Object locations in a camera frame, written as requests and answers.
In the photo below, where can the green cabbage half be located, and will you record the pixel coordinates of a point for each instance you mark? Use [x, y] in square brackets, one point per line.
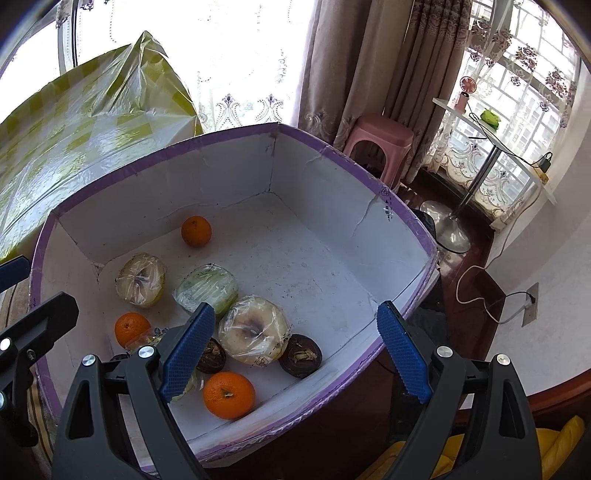
[190, 384]
[207, 286]

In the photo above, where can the pink desk fan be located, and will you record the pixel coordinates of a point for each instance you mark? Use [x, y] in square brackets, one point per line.
[465, 92]

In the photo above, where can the pink plastic stool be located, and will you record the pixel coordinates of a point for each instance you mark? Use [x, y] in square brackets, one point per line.
[378, 131]

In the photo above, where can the brown patterned curtain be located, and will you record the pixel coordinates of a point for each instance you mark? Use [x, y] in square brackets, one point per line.
[369, 60]

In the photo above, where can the apple half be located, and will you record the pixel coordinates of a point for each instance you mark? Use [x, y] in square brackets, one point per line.
[255, 330]
[141, 279]

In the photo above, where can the white cardboard box purple rim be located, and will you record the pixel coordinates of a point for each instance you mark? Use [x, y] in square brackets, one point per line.
[300, 258]

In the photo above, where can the small green object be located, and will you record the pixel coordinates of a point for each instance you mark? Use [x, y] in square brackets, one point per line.
[490, 117]

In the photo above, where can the yellow cushion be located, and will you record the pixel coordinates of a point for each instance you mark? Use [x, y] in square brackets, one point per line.
[558, 443]

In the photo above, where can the orange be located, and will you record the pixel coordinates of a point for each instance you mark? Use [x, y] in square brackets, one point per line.
[130, 329]
[229, 394]
[196, 231]

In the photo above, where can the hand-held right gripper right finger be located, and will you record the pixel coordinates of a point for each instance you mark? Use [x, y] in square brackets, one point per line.
[401, 350]

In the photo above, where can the white lace sheer curtain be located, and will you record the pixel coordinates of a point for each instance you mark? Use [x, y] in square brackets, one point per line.
[240, 69]
[531, 60]

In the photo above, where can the white side table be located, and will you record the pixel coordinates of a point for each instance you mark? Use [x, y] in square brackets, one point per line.
[450, 228]

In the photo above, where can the dark mangosteen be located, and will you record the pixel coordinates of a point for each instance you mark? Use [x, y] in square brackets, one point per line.
[300, 355]
[213, 357]

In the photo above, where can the wall socket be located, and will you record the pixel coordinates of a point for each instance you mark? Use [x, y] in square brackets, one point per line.
[531, 304]

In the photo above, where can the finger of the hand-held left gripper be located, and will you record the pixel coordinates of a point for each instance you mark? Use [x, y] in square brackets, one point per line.
[51, 316]
[13, 272]

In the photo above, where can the striped sofa cover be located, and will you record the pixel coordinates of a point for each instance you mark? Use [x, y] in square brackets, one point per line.
[44, 410]

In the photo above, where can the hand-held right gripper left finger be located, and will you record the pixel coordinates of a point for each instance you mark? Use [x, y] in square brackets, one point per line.
[189, 355]

